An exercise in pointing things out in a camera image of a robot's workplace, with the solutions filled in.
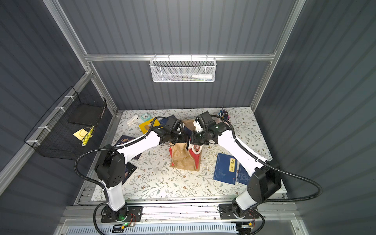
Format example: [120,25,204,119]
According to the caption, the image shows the burlap canvas bag red panel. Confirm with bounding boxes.
[169,120,203,171]

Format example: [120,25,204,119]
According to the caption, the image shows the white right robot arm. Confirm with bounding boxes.
[190,112,282,217]

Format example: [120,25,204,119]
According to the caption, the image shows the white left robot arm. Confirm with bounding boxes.
[95,116,188,212]

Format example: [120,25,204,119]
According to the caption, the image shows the blue book near bag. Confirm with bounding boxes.
[160,115,192,137]

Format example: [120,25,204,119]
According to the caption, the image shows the yellow cartoon cover book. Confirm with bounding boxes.
[139,119,160,134]

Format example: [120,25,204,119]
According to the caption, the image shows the blue book Yuanqu 300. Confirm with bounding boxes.
[213,153,238,185]

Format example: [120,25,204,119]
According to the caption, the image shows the dark portrait book upper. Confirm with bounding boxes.
[114,135,141,161]

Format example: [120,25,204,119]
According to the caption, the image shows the dark portrait book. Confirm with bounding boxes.
[122,162,137,185]
[114,135,141,161]

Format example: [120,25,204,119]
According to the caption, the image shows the floral table mat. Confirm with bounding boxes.
[111,107,272,201]

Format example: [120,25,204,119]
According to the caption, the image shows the white marker in basket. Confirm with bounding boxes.
[192,74,213,80]

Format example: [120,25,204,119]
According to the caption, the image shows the dark portrait book lower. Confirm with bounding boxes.
[122,162,137,185]

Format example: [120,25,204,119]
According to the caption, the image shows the blue book Guiguzi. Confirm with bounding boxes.
[237,164,251,186]

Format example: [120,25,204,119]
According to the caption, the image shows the yellow pen in basket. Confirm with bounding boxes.
[82,125,95,146]

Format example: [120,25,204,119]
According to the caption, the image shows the black tray in basket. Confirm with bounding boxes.
[68,104,105,126]

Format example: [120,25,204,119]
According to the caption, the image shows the yellow sticky note pad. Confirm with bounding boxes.
[73,128,88,142]

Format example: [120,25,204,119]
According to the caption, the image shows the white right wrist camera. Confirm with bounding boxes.
[193,120,202,133]

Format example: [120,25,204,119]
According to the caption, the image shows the white wire mesh basket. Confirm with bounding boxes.
[149,56,217,83]

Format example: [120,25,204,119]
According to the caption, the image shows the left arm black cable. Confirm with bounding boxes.
[73,116,169,235]

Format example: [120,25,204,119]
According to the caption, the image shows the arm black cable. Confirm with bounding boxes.
[211,114,323,235]
[73,116,169,235]

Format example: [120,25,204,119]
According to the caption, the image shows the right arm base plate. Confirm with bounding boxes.
[217,203,259,220]

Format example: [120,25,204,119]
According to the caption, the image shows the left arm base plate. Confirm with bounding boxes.
[100,205,143,223]

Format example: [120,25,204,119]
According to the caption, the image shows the black wire wall basket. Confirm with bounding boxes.
[24,90,107,160]

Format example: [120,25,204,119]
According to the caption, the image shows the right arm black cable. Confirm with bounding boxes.
[211,114,323,235]

